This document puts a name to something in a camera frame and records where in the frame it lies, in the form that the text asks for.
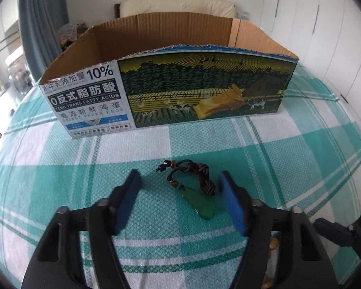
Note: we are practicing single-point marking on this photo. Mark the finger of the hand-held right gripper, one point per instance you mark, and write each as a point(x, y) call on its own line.
point(334, 231)

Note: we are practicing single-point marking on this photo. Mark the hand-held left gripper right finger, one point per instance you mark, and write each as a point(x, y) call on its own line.
point(233, 207)

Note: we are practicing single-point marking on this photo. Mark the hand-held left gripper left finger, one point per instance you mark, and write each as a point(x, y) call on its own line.
point(126, 204)

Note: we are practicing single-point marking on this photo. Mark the printed cardboard box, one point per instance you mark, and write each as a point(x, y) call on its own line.
point(198, 96)

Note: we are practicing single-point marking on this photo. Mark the teal checked blanket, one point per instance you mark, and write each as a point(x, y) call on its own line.
point(78, 162)

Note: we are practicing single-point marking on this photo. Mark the pile of clothes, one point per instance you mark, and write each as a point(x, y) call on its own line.
point(69, 31)

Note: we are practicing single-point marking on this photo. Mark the glass sliding door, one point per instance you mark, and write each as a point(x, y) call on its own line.
point(3, 66)

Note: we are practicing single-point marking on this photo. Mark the white wardrobe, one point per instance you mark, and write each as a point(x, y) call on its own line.
point(319, 36)

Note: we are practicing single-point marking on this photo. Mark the blue-grey curtain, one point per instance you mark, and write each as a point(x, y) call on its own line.
point(36, 21)

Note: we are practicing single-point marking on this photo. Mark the cream padded headboard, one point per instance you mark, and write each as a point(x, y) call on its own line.
point(183, 6)

